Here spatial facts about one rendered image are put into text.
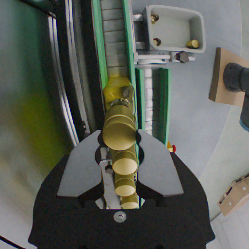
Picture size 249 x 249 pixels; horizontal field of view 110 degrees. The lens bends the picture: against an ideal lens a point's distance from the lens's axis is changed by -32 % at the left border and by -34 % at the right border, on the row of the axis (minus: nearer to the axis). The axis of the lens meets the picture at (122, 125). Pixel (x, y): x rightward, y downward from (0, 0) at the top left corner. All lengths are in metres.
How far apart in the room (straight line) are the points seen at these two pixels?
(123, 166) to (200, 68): 0.57
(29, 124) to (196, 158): 0.87
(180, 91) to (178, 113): 0.11
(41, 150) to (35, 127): 0.04
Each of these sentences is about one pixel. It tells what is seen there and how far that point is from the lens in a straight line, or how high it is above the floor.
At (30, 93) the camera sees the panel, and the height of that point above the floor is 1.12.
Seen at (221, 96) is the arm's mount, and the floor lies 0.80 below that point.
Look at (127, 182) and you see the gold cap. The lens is 0.21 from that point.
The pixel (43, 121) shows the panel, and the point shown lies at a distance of 0.23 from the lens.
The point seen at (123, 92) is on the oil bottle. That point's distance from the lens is 0.20.
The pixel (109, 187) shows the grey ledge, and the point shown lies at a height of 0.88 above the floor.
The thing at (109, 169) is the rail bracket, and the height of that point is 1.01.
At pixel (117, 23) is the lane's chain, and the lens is 0.42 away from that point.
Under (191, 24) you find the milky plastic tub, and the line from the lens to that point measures 0.62.
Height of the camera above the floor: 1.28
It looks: 63 degrees down
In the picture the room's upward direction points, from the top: 177 degrees clockwise
